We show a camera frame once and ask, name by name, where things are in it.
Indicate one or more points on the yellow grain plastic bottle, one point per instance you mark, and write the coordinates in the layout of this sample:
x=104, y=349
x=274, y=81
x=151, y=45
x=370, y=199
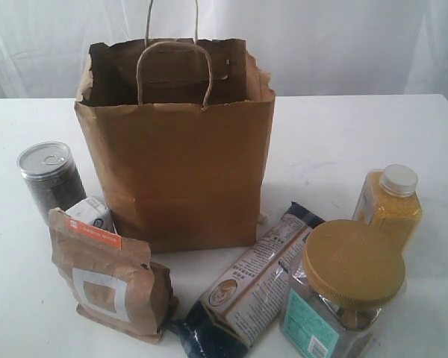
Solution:
x=389, y=202

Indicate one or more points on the clear can dark seeds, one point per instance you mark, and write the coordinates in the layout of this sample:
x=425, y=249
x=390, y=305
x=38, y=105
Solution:
x=51, y=175

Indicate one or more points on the brown paper bag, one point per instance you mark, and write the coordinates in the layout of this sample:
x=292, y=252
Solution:
x=179, y=132

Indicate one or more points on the dark blue biscuit packet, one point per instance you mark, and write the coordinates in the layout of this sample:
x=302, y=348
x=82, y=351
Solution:
x=232, y=314

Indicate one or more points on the small white carton box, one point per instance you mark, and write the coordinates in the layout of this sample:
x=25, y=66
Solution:
x=93, y=212

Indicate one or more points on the brown kraft pouch orange label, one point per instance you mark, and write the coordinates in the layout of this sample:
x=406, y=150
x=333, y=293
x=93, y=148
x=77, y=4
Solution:
x=112, y=278

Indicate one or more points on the gold lid plastic jar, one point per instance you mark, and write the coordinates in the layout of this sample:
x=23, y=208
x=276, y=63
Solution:
x=339, y=287

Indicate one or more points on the white curtain backdrop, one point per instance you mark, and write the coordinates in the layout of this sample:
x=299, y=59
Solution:
x=310, y=47

